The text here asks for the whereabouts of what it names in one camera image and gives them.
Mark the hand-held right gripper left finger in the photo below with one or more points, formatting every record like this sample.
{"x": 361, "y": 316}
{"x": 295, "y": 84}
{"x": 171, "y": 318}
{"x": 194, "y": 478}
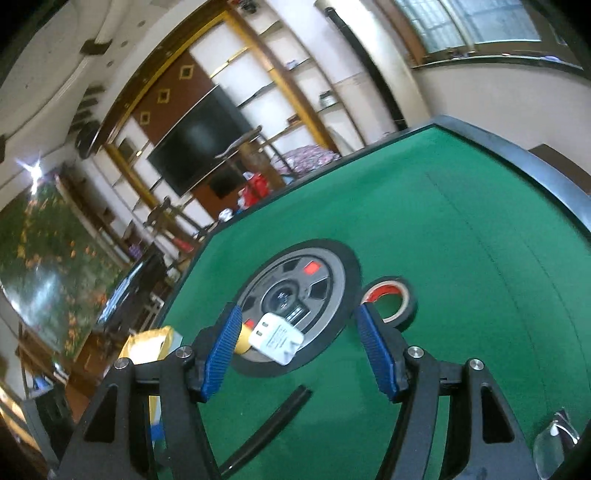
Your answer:
{"x": 221, "y": 350}

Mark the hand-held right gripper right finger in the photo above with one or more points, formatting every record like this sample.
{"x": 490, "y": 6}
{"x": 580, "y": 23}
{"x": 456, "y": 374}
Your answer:
{"x": 376, "y": 350}

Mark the white charger plug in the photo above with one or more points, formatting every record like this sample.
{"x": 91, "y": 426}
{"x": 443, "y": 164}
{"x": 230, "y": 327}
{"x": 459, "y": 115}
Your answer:
{"x": 277, "y": 339}

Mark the black tape roll red core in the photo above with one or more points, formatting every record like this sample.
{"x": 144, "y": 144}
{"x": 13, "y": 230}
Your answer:
{"x": 409, "y": 300}

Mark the gold edged white tray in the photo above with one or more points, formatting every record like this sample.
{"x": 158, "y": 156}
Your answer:
{"x": 143, "y": 344}

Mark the black rubber tube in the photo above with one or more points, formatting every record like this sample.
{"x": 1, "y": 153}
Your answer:
{"x": 272, "y": 420}

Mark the round table centre panel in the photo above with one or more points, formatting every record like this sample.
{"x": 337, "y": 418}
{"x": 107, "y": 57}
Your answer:
{"x": 333, "y": 272}

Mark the dark low furniture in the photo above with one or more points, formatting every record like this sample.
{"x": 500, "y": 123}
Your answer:
{"x": 134, "y": 286}

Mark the dark wooden chair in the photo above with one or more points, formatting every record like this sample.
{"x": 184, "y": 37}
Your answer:
{"x": 171, "y": 217}
{"x": 251, "y": 154}

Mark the red plastic bag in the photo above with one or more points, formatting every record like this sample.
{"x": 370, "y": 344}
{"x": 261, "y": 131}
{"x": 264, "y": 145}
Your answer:
{"x": 256, "y": 189}

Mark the patterned cloth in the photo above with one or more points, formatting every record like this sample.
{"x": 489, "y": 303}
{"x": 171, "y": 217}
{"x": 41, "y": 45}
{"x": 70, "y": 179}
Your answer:
{"x": 304, "y": 159}

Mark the black flat television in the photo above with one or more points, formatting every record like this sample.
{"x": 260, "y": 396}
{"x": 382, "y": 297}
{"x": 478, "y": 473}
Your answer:
{"x": 198, "y": 138}

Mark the small jar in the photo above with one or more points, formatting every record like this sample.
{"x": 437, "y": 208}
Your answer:
{"x": 326, "y": 99}

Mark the ceiling light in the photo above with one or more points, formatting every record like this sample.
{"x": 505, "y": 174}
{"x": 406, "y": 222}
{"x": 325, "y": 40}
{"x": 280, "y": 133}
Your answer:
{"x": 31, "y": 168}

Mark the black vertical pipe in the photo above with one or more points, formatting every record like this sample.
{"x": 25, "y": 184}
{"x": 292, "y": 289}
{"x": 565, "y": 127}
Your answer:
{"x": 364, "y": 60}

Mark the metal framed window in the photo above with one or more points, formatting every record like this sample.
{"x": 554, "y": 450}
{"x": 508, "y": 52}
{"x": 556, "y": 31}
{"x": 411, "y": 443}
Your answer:
{"x": 471, "y": 23}

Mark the landscape wall painting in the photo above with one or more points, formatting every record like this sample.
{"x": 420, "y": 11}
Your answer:
{"x": 46, "y": 267}

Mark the clear frame eyeglasses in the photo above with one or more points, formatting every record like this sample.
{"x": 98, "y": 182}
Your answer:
{"x": 549, "y": 447}

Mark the wooden wall shelf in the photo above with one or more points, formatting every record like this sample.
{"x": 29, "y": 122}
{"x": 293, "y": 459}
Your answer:
{"x": 295, "y": 78}

